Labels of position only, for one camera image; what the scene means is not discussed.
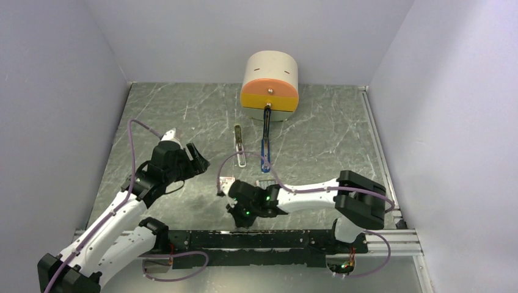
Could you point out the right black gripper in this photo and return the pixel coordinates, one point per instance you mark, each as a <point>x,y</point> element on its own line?
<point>232,207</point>

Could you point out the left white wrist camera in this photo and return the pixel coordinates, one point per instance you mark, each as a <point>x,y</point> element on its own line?
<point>172,135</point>

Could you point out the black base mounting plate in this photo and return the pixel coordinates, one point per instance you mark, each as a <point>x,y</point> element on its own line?
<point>257,247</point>

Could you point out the beige mini drawer cabinet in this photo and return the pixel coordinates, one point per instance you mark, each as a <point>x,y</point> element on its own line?
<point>270,80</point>

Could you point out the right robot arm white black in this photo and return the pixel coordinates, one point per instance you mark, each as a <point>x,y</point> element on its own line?
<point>360,201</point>

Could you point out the red white staple box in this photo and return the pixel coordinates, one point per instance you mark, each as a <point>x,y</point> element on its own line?
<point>226,181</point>

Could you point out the blue black stapler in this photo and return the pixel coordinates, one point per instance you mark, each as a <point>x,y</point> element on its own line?
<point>265,149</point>

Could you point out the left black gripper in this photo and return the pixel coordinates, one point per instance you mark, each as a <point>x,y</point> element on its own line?
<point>198,165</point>

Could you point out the staple box tray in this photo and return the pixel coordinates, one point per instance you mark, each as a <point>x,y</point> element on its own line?
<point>265,183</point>

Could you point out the beige white stapler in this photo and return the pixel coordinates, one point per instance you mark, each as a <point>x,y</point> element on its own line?
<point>239,146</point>

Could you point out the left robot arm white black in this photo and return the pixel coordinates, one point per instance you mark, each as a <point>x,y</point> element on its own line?
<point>62,273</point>

